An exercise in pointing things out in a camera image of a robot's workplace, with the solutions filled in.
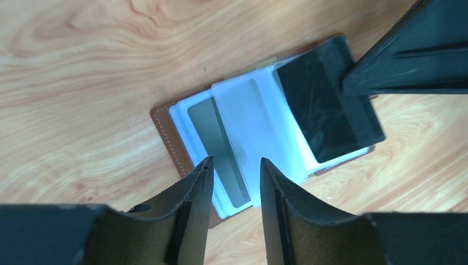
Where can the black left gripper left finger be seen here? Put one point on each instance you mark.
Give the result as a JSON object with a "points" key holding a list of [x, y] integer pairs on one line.
{"points": [[170, 228]]}

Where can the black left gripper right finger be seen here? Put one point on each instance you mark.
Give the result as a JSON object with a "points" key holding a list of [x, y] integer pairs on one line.
{"points": [[299, 228]]}

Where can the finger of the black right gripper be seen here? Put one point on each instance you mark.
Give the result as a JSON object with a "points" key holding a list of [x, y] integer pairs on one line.
{"points": [[425, 52]]}

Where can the brown leather card holder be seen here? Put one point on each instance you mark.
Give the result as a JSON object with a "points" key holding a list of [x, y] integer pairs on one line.
{"points": [[238, 121]]}

